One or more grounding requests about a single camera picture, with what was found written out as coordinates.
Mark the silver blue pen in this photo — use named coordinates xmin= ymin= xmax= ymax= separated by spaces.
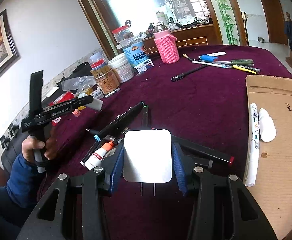
xmin=192 ymin=60 xmax=232 ymax=69

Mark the purple velvet tablecloth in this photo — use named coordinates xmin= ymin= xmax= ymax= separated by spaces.
xmin=37 ymin=44 xmax=292 ymax=240

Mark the pink knitted bottle cover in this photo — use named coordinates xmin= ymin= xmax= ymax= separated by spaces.
xmin=154 ymin=29 xmax=180 ymax=64

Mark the white glue bottle orange cap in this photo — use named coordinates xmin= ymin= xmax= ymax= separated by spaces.
xmin=84 ymin=141 xmax=115 ymax=170

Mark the orange tea tin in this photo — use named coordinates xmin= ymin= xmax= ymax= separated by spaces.
xmin=91 ymin=65 xmax=119 ymax=94

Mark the blue left sleeve forearm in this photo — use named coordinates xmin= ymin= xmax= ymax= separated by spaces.
xmin=0 ymin=154 xmax=40 ymax=209

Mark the small grey marker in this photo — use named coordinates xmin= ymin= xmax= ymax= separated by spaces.
xmin=104 ymin=88 xmax=121 ymax=99

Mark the yellow pen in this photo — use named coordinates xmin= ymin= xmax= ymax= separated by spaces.
xmin=232 ymin=65 xmax=258 ymax=75

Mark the blue labelled plastic jar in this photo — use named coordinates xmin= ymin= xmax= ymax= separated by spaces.
xmin=120 ymin=35 xmax=149 ymax=68

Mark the white plastic tub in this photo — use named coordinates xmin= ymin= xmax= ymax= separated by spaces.
xmin=107 ymin=53 xmax=135 ymax=83

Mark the black marker blue cap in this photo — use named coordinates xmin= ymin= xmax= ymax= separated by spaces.
xmin=94 ymin=101 xmax=145 ymax=142

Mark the black marker red cap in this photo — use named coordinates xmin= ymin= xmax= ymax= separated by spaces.
xmin=171 ymin=135 xmax=234 ymax=166

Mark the cardboard box tray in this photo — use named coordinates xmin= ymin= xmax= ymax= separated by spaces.
xmin=246 ymin=75 xmax=292 ymax=239

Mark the white oval eraser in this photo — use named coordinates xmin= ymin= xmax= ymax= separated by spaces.
xmin=258 ymin=108 xmax=277 ymax=142

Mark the left hand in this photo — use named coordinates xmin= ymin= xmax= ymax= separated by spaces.
xmin=21 ymin=135 xmax=57 ymax=164

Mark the white stick marker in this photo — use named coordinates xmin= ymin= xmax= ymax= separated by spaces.
xmin=198 ymin=51 xmax=226 ymax=59

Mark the red lid clear jar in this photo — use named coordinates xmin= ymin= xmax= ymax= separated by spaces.
xmin=112 ymin=24 xmax=134 ymax=44

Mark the wooden sideboard cabinet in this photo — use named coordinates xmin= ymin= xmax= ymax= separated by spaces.
xmin=142 ymin=23 xmax=223 ymax=54

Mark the white paint marker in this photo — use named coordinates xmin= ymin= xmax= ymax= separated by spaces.
xmin=244 ymin=103 xmax=260 ymax=187

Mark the black pen on cloth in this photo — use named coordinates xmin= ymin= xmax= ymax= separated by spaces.
xmin=171 ymin=65 xmax=207 ymax=82

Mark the green marker pen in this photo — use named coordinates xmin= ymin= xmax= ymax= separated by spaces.
xmin=216 ymin=59 xmax=254 ymax=65

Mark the white power adapter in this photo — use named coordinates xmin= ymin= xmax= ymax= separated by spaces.
xmin=123 ymin=129 xmax=172 ymax=196

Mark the black marker green cap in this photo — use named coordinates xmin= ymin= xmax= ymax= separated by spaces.
xmin=142 ymin=105 xmax=150 ymax=129

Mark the small blue white box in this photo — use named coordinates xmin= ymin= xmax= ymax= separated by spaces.
xmin=134 ymin=59 xmax=154 ymax=75

